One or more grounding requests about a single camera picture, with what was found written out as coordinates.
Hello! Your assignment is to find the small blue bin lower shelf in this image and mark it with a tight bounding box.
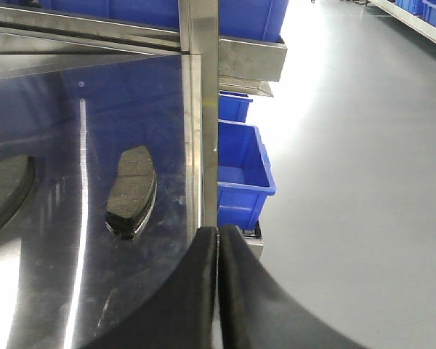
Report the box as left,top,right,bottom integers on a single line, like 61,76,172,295
217,121,276,230

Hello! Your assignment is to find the steel rack frame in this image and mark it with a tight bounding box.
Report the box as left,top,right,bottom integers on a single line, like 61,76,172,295
0,3,284,264

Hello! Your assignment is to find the brake pad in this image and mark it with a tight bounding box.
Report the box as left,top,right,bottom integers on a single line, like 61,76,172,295
105,145,157,240
0,154,36,229

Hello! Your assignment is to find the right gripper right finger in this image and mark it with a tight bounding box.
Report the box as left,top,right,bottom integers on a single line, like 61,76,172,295
218,225,361,348

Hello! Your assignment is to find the blue bin right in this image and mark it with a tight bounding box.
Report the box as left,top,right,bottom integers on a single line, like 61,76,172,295
39,0,288,42

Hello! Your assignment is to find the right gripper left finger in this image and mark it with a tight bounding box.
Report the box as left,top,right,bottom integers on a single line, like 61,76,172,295
84,227,218,348

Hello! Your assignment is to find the small blue bin upper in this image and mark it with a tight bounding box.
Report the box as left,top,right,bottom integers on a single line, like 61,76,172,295
219,92,253,123

